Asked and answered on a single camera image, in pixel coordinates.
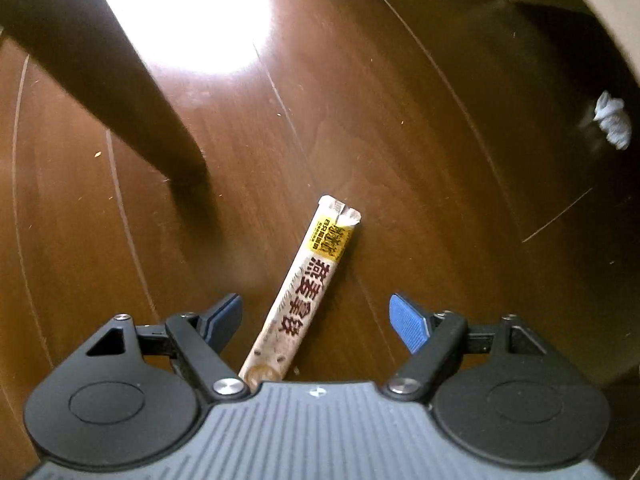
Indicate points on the pink white desk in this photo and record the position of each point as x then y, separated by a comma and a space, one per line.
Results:
600, 0

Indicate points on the dark wooden chair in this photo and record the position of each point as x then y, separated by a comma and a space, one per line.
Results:
100, 85

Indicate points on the crumpled white tissue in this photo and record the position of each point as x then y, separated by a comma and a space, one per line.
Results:
612, 120

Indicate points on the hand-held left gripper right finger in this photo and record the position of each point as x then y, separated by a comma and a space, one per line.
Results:
410, 322

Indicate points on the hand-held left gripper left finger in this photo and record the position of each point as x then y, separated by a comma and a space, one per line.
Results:
222, 317

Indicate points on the beige stick sachet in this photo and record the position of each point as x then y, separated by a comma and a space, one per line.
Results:
300, 285

